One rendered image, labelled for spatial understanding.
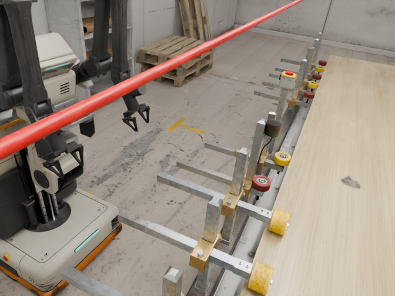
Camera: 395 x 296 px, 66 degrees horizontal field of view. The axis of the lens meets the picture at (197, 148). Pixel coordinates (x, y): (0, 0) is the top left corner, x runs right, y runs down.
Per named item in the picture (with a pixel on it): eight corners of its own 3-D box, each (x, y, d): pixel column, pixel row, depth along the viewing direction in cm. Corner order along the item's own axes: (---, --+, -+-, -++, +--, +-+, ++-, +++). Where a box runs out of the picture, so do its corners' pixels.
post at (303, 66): (286, 117, 250) (302, 59, 224) (287, 115, 252) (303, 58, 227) (290, 118, 249) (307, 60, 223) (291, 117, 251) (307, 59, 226)
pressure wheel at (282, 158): (275, 179, 153) (281, 160, 147) (267, 170, 159) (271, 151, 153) (288, 176, 156) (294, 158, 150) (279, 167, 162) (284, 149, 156)
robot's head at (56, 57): (2, 60, 122) (13, 36, 113) (46, 50, 138) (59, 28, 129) (26, 89, 124) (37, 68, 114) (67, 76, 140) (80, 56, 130)
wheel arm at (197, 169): (175, 168, 150) (176, 161, 148) (178, 164, 153) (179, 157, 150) (261, 198, 136) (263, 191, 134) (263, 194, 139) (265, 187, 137)
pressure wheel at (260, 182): (246, 201, 138) (250, 181, 132) (251, 191, 144) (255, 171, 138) (263, 207, 135) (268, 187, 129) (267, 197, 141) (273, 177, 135)
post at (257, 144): (238, 207, 150) (257, 120, 124) (240, 203, 152) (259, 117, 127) (245, 210, 149) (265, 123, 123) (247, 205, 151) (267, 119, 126)
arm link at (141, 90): (123, 71, 143) (110, 76, 137) (141, 65, 137) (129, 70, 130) (132, 95, 147) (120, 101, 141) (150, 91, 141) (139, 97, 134)
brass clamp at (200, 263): (187, 264, 93) (188, 254, 90) (204, 234, 103) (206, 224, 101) (206, 273, 91) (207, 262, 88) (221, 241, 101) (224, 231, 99)
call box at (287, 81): (277, 88, 164) (281, 74, 160) (280, 84, 170) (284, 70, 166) (291, 91, 162) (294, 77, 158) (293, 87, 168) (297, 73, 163)
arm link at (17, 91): (7, 86, 115) (-7, 90, 111) (18, 76, 109) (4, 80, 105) (22, 108, 117) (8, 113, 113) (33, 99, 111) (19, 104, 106)
